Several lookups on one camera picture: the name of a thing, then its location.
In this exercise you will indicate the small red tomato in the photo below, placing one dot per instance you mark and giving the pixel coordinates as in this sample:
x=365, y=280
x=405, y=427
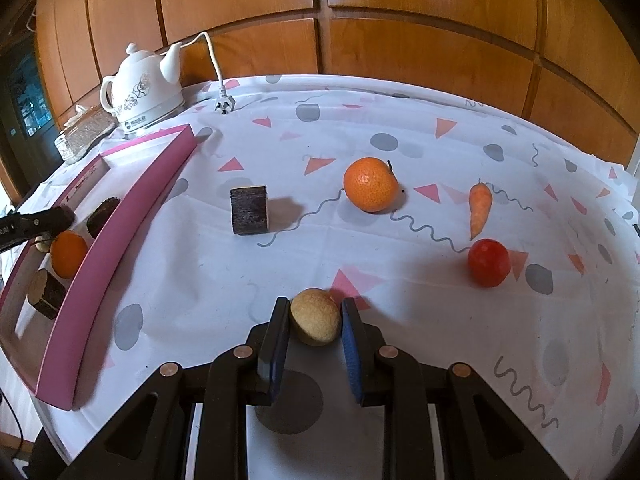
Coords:
x=489, y=262

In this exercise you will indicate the small pale potato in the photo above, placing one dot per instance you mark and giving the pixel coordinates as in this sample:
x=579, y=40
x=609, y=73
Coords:
x=44, y=246

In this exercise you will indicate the orange tangerine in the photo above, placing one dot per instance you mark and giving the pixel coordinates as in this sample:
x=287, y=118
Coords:
x=370, y=183
x=68, y=254

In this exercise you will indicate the white patterned tablecloth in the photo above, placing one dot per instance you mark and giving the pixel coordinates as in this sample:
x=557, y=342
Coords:
x=400, y=310

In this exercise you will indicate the dark sugarcane piece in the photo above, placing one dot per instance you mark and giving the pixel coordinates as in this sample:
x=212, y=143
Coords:
x=249, y=210
x=46, y=292

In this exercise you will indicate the dark glass cabinet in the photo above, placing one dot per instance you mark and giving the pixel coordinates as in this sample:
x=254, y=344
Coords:
x=25, y=105

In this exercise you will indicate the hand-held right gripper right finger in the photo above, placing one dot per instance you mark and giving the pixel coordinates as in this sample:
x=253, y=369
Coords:
x=352, y=360

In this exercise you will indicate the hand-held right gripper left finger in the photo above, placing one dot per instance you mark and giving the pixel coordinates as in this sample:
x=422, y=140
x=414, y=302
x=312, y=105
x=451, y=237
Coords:
x=276, y=360

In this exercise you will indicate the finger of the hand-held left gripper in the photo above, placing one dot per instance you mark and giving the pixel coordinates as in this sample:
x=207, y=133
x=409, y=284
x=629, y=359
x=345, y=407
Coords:
x=47, y=219

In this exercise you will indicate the white tissue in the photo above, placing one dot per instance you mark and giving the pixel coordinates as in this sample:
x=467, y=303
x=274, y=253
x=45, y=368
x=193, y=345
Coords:
x=80, y=110

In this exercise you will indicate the small orange carrot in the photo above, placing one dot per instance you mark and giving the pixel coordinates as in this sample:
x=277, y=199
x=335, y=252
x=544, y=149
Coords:
x=480, y=207

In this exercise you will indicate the round tan fruit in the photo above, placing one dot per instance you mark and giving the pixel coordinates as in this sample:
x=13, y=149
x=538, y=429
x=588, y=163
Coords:
x=315, y=317

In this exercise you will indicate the dark brown water chestnut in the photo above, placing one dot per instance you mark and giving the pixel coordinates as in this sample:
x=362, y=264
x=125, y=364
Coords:
x=102, y=217

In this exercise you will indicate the white floral ceramic kettle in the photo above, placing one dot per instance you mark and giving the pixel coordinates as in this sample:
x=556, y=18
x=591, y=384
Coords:
x=145, y=85

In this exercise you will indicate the silver ornate tissue box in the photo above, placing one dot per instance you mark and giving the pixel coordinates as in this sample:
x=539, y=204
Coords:
x=85, y=132

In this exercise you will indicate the pink shallow tray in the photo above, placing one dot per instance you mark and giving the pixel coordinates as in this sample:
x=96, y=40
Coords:
x=125, y=240

